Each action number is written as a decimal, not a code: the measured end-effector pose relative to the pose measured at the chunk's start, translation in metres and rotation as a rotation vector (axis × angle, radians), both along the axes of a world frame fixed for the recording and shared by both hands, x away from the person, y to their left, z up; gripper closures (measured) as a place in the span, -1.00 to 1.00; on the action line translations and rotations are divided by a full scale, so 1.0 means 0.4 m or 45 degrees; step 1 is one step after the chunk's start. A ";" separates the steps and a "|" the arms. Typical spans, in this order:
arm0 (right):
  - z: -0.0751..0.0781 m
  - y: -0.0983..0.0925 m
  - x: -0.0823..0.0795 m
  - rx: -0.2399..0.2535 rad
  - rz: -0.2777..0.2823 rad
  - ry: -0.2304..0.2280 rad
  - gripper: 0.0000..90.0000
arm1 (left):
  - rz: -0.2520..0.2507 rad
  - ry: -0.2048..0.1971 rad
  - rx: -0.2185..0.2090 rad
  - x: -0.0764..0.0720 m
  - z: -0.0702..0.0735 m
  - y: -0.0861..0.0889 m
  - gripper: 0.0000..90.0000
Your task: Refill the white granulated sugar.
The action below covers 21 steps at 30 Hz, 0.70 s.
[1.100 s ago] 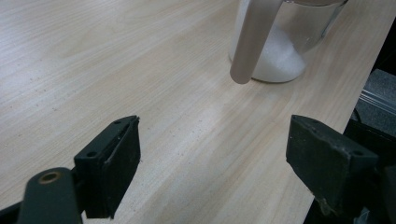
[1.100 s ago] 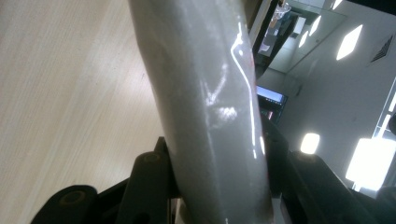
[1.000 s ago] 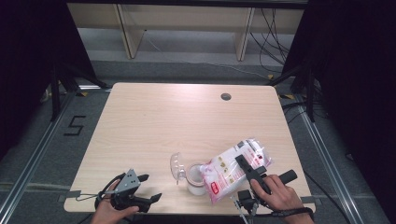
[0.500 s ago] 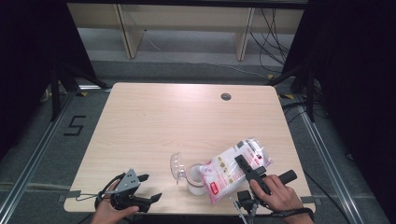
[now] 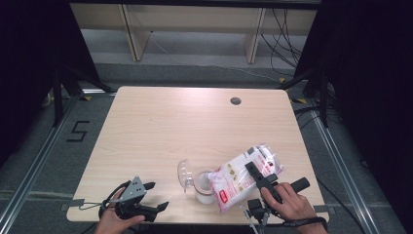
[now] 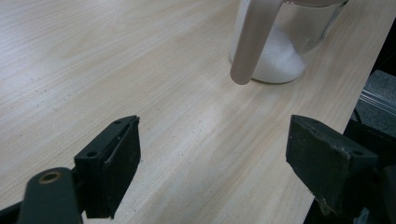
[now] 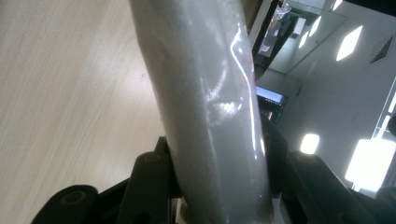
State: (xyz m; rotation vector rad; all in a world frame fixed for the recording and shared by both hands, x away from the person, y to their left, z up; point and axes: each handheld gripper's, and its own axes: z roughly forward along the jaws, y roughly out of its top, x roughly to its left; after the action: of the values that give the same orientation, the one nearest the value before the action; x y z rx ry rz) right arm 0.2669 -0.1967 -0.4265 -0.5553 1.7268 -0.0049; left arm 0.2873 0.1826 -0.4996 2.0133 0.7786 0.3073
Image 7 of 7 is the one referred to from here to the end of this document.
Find lit computer monitor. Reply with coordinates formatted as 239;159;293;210
255;86;289;125

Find ceiling light panels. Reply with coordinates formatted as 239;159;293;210
297;0;396;193

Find ceiling air vent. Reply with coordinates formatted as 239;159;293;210
369;36;394;64

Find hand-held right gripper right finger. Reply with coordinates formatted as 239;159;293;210
261;119;375;224

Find red white spouted pouch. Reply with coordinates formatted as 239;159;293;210
128;0;276;224

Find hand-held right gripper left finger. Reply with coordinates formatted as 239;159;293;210
117;135;182;224

